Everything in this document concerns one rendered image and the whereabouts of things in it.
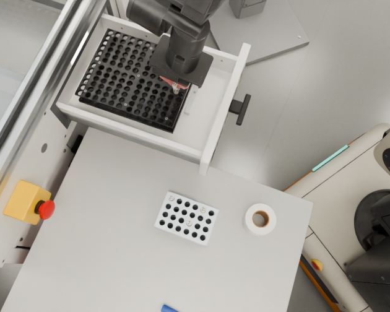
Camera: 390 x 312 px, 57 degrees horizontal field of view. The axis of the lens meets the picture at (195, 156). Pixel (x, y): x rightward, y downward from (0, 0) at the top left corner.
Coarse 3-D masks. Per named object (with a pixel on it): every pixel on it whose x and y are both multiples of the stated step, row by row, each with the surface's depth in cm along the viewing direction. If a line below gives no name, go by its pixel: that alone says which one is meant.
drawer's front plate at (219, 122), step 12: (240, 60) 77; (240, 72) 76; (228, 84) 76; (228, 96) 75; (228, 108) 76; (216, 120) 73; (216, 132) 72; (216, 144) 76; (204, 156) 71; (204, 168) 74
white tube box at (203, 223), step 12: (168, 192) 82; (168, 204) 82; (180, 204) 81; (192, 204) 81; (204, 204) 81; (168, 216) 80; (180, 216) 80; (192, 216) 84; (204, 216) 80; (216, 216) 80; (168, 228) 79; (180, 228) 83; (192, 228) 79; (204, 228) 83; (192, 240) 79; (204, 240) 79
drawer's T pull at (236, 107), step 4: (248, 96) 77; (232, 100) 76; (236, 100) 76; (244, 100) 76; (248, 100) 76; (232, 104) 76; (236, 104) 76; (240, 104) 76; (244, 104) 76; (232, 108) 76; (236, 108) 76; (240, 108) 76; (244, 108) 76; (232, 112) 76; (236, 112) 76; (240, 112) 76; (244, 112) 76; (240, 116) 75; (240, 120) 75; (236, 124) 75; (240, 124) 75
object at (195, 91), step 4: (196, 88) 84; (192, 92) 84; (196, 92) 84; (192, 96) 83; (196, 96) 84; (188, 100) 83; (192, 100) 83; (188, 104) 83; (192, 104) 83; (188, 108) 82; (184, 112) 82; (188, 112) 82
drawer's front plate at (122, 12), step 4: (116, 0) 85; (120, 0) 85; (124, 0) 86; (128, 0) 88; (120, 4) 86; (124, 4) 87; (120, 8) 87; (124, 8) 87; (120, 12) 89; (124, 12) 89; (120, 16) 91; (124, 16) 90
